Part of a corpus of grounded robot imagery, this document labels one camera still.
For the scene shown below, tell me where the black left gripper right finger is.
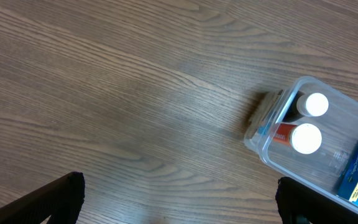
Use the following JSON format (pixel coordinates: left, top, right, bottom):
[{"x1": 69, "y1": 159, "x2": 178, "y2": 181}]
[{"x1": 275, "y1": 177, "x2": 358, "y2": 224}]

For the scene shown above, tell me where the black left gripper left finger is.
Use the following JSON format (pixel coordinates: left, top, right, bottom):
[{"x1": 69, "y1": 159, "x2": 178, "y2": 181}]
[{"x1": 0, "y1": 172, "x2": 85, "y2": 224}]

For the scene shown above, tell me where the orange bottle white cap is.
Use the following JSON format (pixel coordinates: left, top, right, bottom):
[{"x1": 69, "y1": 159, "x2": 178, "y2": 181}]
[{"x1": 273, "y1": 123, "x2": 323, "y2": 154}]

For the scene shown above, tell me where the black bottle white cap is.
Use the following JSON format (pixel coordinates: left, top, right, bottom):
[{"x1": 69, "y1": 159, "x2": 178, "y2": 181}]
[{"x1": 282, "y1": 91, "x2": 329, "y2": 123}]

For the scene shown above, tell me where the clear plastic container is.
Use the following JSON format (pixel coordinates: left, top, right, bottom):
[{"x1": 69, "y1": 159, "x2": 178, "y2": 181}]
[{"x1": 244, "y1": 77, "x2": 358, "y2": 214}]

